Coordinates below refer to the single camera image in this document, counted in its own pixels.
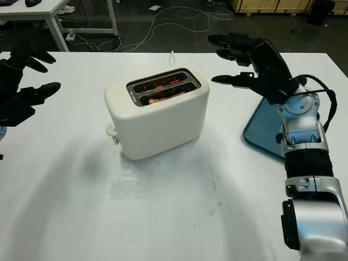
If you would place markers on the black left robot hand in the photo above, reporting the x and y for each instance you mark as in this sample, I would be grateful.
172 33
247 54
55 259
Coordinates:
8 79

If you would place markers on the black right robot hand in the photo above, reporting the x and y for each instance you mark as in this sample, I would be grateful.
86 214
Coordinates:
269 68

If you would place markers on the browned toast slice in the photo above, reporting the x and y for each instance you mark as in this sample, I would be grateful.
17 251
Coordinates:
163 99

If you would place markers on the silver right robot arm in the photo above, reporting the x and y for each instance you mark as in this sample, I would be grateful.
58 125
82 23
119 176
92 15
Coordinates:
304 130

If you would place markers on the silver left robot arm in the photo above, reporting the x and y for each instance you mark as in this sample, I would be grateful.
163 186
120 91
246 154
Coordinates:
1 133

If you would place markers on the white two-slot toaster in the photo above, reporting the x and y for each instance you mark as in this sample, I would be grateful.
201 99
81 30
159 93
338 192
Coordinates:
163 127

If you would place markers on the blue plastic tray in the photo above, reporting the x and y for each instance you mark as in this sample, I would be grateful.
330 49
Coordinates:
261 130

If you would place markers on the white desk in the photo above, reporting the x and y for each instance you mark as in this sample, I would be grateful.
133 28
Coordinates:
16 8

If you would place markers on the white power strip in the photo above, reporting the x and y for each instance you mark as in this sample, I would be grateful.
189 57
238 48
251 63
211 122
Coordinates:
70 36

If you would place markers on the black computer mouse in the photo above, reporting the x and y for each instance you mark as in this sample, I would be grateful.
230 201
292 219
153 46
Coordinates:
33 2

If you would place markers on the white sneaker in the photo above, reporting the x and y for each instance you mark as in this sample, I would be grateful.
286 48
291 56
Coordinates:
66 9

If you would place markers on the white paper sheet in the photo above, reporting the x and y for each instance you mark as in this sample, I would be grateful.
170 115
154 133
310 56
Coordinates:
154 7

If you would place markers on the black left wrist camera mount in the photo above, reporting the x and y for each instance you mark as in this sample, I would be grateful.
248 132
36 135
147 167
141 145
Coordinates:
16 114

